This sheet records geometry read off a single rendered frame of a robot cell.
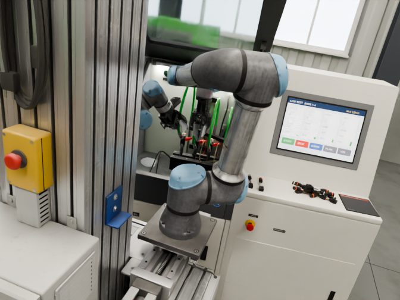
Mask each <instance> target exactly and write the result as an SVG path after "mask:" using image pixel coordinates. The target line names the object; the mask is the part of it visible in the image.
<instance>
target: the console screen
mask: <svg viewBox="0 0 400 300"><path fill-rule="evenodd" d="M374 106H375V105H370V104H363V103H360V102H354V101H347V100H343V99H337V98H331V97H326V96H320V95H314V94H310V93H304V92H297V91H294V90H287V89H286V92H285V93H284V94H283V95H282V99H281V102H280V107H279V112H278V115H277V120H276V125H275V128H274V133H273V138H272V142H271V147H270V153H271V154H277V155H282V156H286V157H292V158H297V159H301V160H307V161H312V162H316V163H322V164H327V165H333V166H337V167H342V168H348V169H351V170H357V169H358V165H359V162H360V158H361V154H362V151H363V147H364V143H365V139H366V136H367V132H368V128H369V125H370V121H371V117H372V115H373V110H374Z"/></svg>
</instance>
